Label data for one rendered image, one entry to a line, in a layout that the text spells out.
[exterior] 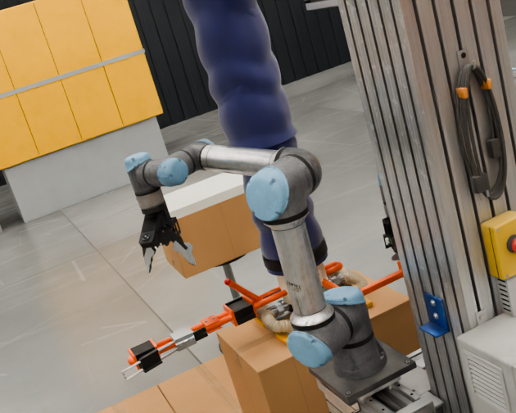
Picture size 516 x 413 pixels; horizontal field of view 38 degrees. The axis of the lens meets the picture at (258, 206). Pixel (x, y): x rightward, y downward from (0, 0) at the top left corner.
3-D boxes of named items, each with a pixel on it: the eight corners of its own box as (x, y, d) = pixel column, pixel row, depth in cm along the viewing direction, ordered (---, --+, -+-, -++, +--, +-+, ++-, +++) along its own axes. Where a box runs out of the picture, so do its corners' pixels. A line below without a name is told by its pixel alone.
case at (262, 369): (377, 356, 306) (353, 269, 295) (436, 397, 270) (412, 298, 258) (246, 423, 288) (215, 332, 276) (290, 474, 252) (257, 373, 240)
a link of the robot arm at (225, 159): (337, 140, 189) (195, 129, 220) (312, 156, 182) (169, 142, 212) (342, 183, 194) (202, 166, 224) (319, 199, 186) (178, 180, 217)
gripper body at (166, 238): (183, 234, 223) (170, 197, 220) (173, 246, 216) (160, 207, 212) (160, 238, 226) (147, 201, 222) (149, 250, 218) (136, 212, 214)
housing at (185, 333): (191, 336, 255) (187, 324, 253) (197, 343, 249) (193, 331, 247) (172, 345, 253) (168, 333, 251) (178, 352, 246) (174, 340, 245)
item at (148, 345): (156, 351, 251) (151, 338, 250) (161, 359, 245) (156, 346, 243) (132, 361, 249) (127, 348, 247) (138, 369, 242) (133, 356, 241)
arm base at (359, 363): (397, 362, 205) (389, 330, 202) (350, 386, 200) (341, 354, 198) (368, 343, 219) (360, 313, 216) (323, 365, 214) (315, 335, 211)
